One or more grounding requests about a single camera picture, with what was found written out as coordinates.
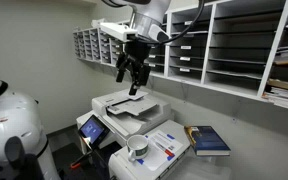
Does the white paper sheet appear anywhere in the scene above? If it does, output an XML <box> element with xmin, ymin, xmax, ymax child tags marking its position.
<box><xmin>138</xmin><ymin>130</ymin><xmax>183</xmax><ymax>171</ymax></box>

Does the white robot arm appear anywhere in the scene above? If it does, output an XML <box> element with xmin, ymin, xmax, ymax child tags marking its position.
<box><xmin>0</xmin><ymin>0</ymin><xmax>171</xmax><ymax>180</ymax></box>

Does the white ceramic mug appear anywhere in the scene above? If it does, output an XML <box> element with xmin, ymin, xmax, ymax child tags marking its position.
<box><xmin>127</xmin><ymin>135</ymin><xmax>149</xmax><ymax>162</ymax></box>

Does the printer touchscreen panel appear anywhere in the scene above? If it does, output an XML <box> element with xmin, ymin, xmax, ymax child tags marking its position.
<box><xmin>78</xmin><ymin>115</ymin><xmax>110</xmax><ymax>149</ymax></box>

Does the stack of papers on shelf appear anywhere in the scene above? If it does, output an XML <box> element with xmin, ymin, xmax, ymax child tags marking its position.
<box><xmin>262</xmin><ymin>19</ymin><xmax>288</xmax><ymax>109</ymax></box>

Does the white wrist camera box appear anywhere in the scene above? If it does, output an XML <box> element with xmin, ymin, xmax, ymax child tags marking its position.
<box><xmin>100</xmin><ymin>22</ymin><xmax>138</xmax><ymax>42</ymax></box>

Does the white mail sorter shelf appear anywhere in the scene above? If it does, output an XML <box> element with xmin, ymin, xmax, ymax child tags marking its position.
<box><xmin>154</xmin><ymin>0</ymin><xmax>288</xmax><ymax>102</ymax></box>

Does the orange handled tool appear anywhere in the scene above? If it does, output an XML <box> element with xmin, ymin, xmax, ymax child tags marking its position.
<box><xmin>70</xmin><ymin>151</ymin><xmax>92</xmax><ymax>169</ymax></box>

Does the red blue marker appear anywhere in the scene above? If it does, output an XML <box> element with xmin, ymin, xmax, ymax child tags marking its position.
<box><xmin>155</xmin><ymin>142</ymin><xmax>174</xmax><ymax>157</ymax></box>

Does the blue hardcover book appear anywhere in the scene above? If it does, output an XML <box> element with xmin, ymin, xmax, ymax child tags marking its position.
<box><xmin>184</xmin><ymin>126</ymin><xmax>231</xmax><ymax>156</ymax></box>

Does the small white sorter shelf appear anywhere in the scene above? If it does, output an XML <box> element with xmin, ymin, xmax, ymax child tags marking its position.
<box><xmin>73</xmin><ymin>28</ymin><xmax>124</xmax><ymax>67</ymax></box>

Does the white office printer copier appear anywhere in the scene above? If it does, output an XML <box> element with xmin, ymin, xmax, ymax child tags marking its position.
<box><xmin>76</xmin><ymin>90</ymin><xmax>174</xmax><ymax>149</ymax></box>

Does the white finisher unit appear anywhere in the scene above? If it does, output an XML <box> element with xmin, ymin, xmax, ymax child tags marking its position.
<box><xmin>109</xmin><ymin>120</ymin><xmax>190</xmax><ymax>180</ymax></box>

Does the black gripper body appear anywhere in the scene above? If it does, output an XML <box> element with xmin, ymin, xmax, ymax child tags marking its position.
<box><xmin>116</xmin><ymin>40</ymin><xmax>151</xmax><ymax>83</ymax></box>

